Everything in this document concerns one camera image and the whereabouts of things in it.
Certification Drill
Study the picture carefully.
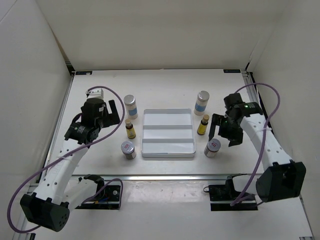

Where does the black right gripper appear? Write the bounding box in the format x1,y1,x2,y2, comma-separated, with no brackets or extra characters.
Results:
208,114,243,147

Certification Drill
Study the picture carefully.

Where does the white-lid spice jar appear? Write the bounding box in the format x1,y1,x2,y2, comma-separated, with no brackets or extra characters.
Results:
204,138,221,158
121,141,136,160

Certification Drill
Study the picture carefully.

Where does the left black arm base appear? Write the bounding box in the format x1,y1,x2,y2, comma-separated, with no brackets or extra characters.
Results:
76,174,124,210

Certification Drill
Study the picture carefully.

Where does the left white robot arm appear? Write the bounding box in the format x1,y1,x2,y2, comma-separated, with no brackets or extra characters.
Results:
20,97,121,232

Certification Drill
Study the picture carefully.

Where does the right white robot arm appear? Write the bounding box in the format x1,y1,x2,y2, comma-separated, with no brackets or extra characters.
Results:
207,93,306,205

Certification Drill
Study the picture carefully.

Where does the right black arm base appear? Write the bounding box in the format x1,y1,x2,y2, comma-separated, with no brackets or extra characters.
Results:
203,175,258,212

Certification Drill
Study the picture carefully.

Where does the left yellow-label sauce bottle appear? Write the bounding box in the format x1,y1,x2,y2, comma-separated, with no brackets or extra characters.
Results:
125,118,136,139

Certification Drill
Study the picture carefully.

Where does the yellow-label sauce bottle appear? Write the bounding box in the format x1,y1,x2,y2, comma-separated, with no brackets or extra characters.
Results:
197,114,210,136
125,118,136,139

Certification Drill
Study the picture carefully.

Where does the right yellow-label sauce bottle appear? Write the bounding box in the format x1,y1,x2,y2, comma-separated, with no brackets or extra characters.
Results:
197,114,210,136

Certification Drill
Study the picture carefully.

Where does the left blue-label salt shaker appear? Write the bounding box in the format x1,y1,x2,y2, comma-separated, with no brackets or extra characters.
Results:
123,94,138,120

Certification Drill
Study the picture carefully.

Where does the blue-label salt shaker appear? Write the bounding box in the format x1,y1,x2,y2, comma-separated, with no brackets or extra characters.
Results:
194,90,210,116
123,94,138,120

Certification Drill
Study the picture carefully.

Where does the right blue-label salt shaker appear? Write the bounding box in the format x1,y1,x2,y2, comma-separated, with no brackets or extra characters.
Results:
194,90,210,116

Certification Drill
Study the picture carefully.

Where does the white divided tray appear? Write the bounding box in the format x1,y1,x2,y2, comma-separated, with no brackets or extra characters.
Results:
141,108,196,159

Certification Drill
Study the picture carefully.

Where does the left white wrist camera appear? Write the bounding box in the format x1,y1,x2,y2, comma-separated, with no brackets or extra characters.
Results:
86,88,104,100

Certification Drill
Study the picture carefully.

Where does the aluminium table edge rail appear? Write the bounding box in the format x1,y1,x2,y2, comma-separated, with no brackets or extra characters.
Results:
27,172,261,187

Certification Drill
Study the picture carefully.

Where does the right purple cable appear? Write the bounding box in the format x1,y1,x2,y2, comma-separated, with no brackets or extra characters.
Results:
229,82,281,207

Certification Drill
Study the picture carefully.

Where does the purple cable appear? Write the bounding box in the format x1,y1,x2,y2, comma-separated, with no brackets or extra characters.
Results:
6,85,125,232
229,82,281,207

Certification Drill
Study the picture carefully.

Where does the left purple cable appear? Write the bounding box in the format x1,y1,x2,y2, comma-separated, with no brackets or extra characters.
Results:
6,85,125,232

